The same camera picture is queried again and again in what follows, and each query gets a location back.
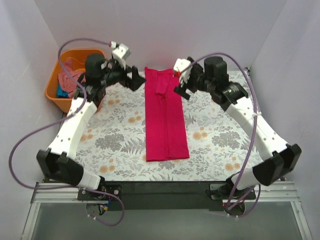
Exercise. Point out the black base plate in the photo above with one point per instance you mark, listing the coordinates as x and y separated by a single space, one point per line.
168 195

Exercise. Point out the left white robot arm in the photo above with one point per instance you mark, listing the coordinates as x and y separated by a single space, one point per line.
57 162

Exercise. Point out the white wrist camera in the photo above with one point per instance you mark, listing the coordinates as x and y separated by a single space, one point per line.
120 53
182 69

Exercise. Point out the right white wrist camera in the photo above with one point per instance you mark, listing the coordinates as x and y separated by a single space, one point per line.
182 69

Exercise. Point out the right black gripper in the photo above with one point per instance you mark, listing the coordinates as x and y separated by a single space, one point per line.
188 86

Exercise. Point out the teal garment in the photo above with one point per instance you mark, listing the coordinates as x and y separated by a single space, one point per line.
61 94

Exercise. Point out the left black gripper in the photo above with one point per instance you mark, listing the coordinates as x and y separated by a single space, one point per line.
129 78

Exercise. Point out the magenta t shirt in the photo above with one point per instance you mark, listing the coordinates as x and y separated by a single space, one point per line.
166 136

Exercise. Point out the floral table mat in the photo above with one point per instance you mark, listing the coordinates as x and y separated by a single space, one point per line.
113 144

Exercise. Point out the orange plastic basket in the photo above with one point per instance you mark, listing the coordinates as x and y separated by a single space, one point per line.
77 57

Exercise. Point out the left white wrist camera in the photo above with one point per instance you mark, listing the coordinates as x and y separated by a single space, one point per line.
120 53

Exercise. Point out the aluminium frame rail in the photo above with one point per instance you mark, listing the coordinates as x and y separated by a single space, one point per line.
268 213

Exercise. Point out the salmon pink t shirt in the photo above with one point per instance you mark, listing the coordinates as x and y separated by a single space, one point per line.
65 81

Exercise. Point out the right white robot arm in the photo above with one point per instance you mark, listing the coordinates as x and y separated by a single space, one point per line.
278 157

